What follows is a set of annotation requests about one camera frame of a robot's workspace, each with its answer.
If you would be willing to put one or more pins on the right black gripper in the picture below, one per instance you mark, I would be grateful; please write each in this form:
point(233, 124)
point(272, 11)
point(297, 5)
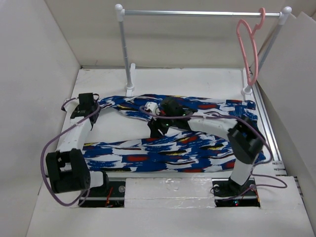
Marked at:
point(154, 125)

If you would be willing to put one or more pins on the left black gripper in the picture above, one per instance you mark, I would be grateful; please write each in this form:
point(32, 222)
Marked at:
point(98, 112)

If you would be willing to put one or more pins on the blue patterned trousers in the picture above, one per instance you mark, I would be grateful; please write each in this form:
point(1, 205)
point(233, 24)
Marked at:
point(186, 151)

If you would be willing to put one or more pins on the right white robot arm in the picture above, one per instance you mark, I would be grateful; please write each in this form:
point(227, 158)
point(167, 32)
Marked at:
point(244, 138)

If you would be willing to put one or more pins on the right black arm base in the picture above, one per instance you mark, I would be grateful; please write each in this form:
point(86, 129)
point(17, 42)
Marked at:
point(226, 194)

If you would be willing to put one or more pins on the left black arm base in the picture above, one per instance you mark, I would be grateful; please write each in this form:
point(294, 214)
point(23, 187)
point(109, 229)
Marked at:
point(111, 195)

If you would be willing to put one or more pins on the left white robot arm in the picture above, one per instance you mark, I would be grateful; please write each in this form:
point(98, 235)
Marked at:
point(66, 167)

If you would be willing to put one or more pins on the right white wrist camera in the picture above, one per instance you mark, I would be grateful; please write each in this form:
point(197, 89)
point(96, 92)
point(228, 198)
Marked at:
point(152, 108)

